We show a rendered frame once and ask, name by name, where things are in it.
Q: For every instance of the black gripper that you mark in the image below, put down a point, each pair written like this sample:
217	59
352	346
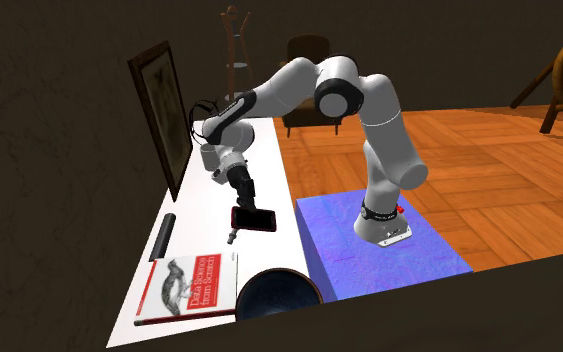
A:
242	183

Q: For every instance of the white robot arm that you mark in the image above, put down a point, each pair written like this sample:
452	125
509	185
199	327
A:
383	141

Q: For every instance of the red and black phone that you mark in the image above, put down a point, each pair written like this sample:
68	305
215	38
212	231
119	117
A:
256	220

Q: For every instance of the white cup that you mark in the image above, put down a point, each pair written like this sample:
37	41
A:
207	158

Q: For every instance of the small grey rod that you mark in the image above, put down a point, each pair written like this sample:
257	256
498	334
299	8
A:
232	237

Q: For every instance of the brown armchair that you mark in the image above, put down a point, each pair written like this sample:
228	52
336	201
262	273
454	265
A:
308	114

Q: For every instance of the black cylinder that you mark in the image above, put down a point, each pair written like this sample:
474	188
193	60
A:
163	236

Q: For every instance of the dark framed picture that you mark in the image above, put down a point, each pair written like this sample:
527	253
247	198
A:
164	114

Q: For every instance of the white and red book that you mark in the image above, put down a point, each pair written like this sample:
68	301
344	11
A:
198	287

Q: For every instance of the dark blue bowl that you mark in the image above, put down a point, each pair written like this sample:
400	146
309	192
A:
276	295

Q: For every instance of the brown wooden coat stand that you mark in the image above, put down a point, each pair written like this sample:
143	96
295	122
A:
234	53

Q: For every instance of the dark red pencil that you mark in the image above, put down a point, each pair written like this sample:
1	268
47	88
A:
183	318

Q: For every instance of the blue robot stand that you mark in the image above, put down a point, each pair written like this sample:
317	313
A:
359	273

